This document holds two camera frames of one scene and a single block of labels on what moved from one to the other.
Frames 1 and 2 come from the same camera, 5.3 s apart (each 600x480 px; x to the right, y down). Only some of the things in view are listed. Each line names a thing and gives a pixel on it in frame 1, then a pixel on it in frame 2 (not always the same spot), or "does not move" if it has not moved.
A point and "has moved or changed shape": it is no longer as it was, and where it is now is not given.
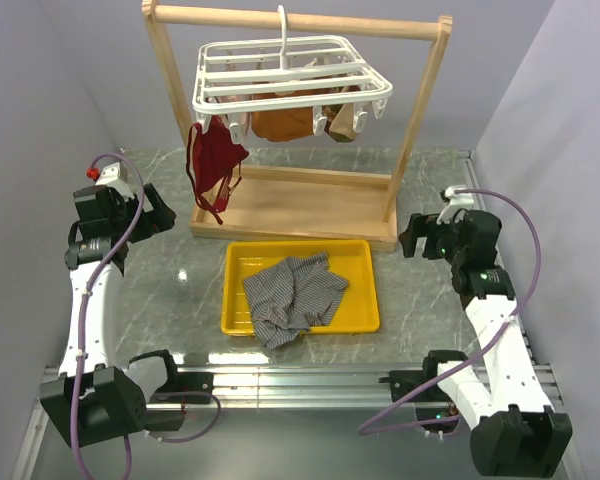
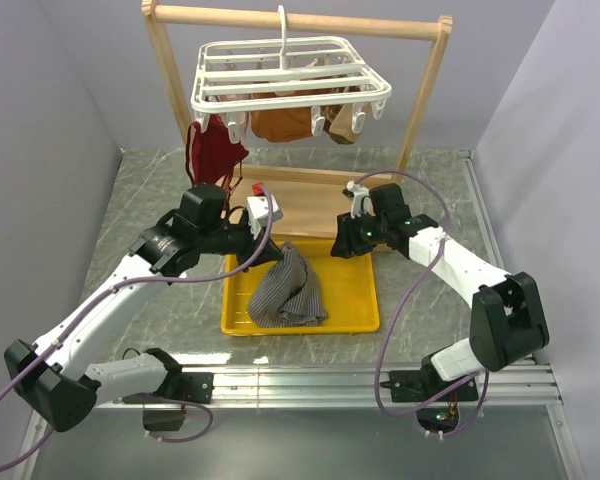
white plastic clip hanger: x=285 y=73 does not move
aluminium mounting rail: x=328 y=387 does not move
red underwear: x=214 y=164 does not move
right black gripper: x=422 y=226 → x=346 y=243
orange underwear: x=283 y=125 does not move
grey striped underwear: x=286 y=299 has moved or changed shape
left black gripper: x=156 y=220 → x=269 y=252
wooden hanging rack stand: x=314 y=207 does not move
